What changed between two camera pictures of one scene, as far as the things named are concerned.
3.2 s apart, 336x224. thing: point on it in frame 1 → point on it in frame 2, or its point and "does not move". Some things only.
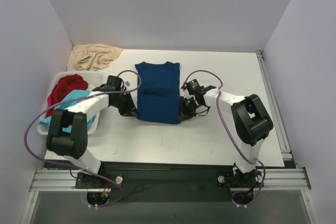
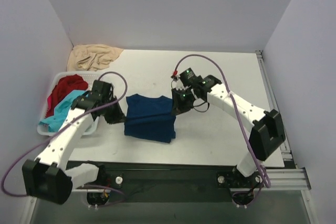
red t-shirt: (64, 87) does not move
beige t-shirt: (91, 56) does not move
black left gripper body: (127, 106) → (113, 114)
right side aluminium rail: (275, 110) does not move
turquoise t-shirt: (75, 96) does not move
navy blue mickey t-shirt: (158, 95) → (150, 118)
